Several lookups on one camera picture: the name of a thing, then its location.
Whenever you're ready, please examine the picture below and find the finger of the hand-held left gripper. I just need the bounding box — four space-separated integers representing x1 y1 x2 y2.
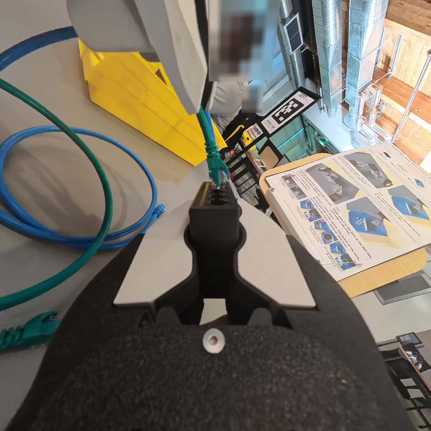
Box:
66 0 208 115

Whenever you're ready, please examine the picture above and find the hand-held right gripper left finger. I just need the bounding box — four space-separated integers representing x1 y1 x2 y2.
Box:
113 205 203 325

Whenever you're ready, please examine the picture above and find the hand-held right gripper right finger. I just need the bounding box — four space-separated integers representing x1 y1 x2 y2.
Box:
226 199 318 325

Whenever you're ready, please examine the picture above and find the black network switch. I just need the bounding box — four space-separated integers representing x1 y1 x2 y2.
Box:
189 181 242 297

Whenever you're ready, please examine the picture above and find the yellow plastic bin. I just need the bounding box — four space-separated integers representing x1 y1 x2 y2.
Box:
78 38 227 166

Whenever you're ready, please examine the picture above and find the green ethernet cable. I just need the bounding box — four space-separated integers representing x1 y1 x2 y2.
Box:
0 78 231 351

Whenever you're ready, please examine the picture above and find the blue ethernet cable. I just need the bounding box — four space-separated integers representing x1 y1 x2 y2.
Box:
0 26 213 251

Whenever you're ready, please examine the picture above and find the black-framed wooden chair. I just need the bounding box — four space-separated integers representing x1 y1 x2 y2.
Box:
259 140 285 167

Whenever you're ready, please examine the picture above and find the silver ventilation duct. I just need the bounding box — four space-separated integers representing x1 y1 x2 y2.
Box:
311 0 347 118
343 0 386 149

